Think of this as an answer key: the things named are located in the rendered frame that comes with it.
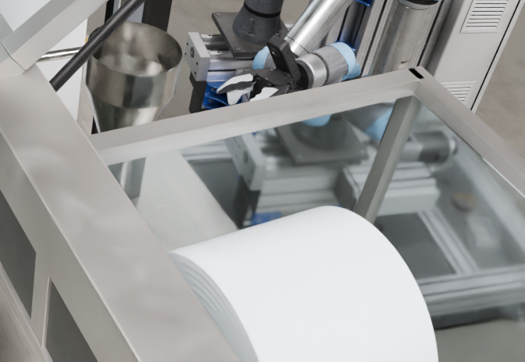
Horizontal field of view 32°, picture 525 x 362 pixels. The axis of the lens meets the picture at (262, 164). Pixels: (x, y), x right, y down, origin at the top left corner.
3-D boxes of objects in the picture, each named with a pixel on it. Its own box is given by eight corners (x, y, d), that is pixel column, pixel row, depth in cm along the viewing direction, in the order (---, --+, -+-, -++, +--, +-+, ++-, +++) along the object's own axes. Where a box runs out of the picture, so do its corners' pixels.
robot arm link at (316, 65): (329, 62, 193) (300, 47, 198) (315, 68, 190) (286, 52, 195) (323, 92, 198) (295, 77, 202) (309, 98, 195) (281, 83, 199)
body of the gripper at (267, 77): (272, 121, 188) (309, 104, 195) (276, 85, 183) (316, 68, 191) (245, 106, 192) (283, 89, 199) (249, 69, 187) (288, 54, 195)
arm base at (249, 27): (270, 17, 290) (277, -10, 284) (287, 44, 280) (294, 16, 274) (226, 17, 284) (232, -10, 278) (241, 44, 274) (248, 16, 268)
